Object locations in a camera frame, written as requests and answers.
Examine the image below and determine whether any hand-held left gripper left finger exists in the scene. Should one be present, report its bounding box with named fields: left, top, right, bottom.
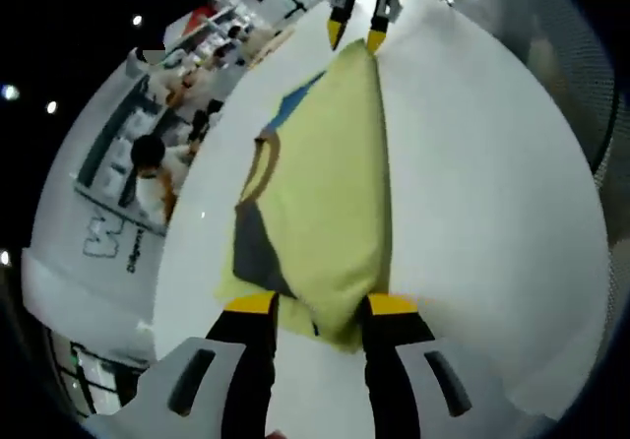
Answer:
left=137, top=290, right=281, bottom=439

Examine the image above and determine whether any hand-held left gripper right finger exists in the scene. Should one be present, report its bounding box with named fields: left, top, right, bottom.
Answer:
left=361, top=291, right=498, bottom=439

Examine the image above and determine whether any yellow blue black garment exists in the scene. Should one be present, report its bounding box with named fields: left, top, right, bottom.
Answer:
left=214, top=37, right=395, bottom=354

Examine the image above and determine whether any light wooden board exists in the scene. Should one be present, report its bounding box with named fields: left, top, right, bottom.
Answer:
left=245, top=25, right=299, bottom=69

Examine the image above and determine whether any white shelf rack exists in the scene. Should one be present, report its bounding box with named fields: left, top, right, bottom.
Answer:
left=181, top=5, right=247, bottom=66

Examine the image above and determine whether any black desktop device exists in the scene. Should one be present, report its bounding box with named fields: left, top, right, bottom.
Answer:
left=189, top=98, right=222, bottom=143

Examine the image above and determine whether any grey metal shelf rack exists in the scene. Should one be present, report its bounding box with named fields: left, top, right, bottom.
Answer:
left=73, top=72, right=198, bottom=236

